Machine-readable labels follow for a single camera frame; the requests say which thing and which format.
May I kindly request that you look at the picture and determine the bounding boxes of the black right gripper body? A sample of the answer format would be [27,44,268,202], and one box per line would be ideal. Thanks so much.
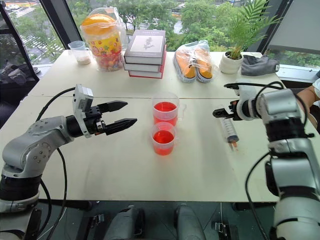
[227,99,240,122]

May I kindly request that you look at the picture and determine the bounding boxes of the black table clamp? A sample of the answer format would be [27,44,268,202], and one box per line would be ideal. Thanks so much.
[211,219,240,240]
[84,212,105,232]

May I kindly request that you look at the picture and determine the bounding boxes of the red hardcover book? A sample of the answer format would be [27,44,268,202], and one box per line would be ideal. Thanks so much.
[128,58,168,80]

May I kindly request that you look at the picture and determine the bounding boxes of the grey rounded robot leg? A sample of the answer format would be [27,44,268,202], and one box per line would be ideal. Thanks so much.
[174,203,209,240]
[102,204,146,240]

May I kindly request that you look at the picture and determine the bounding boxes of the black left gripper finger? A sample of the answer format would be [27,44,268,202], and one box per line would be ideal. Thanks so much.
[99,100,129,114]
[104,118,138,136]

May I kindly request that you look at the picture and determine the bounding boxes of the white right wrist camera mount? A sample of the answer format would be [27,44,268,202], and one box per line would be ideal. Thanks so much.
[234,83,255,122]

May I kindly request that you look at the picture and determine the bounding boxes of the yellow colourful toy bucket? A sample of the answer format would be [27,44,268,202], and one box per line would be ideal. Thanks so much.
[81,13,124,72]

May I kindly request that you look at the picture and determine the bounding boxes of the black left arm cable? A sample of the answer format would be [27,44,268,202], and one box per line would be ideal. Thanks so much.
[35,87,76,240]

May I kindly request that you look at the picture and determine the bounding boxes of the large clear red-liquid measuring cup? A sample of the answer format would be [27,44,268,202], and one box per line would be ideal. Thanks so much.
[151,91,188,126]

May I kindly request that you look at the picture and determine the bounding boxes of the dark hardcover book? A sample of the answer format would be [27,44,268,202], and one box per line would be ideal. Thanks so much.
[122,51,168,74]

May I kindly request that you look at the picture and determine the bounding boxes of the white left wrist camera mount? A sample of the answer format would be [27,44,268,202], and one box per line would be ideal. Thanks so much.
[72,83,94,139]

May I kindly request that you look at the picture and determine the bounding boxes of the small clear red-liquid cup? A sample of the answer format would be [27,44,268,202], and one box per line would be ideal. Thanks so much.
[150,121,180,157]

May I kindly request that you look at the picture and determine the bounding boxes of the white plant pot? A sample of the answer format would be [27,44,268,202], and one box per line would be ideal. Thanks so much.
[218,50,245,75]

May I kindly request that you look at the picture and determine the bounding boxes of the grey folded cloth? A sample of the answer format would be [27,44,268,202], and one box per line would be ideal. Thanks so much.
[240,54,280,77]

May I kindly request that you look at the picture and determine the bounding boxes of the grey hardcover book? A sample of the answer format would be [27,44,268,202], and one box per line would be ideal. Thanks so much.
[123,29,167,65]

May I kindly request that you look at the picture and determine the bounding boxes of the candy jar with orange lid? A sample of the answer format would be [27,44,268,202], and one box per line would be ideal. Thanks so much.
[79,6,129,74]

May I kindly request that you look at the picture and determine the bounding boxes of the clear measuring cup with grains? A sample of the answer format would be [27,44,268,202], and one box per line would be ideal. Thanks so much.
[67,40,92,67]

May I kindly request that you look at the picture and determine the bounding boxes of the bagged orange sneakers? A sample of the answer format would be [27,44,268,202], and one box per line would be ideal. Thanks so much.
[172,39,215,84]

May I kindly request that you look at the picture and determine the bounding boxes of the green palm plant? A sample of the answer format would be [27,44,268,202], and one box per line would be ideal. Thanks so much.
[224,0,285,61]

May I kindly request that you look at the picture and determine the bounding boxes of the orange canvas shoe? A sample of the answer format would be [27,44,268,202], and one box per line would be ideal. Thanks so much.
[173,49,198,84]
[193,47,214,84]

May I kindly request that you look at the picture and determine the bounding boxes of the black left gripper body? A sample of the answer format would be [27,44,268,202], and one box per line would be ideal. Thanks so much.
[84,104,106,137]

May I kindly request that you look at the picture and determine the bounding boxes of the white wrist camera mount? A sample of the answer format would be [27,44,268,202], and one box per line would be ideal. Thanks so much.
[72,83,94,139]
[234,83,255,122]

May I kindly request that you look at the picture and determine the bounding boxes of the clear plastic syringe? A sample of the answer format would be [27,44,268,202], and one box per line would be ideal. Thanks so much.
[219,116,240,153]

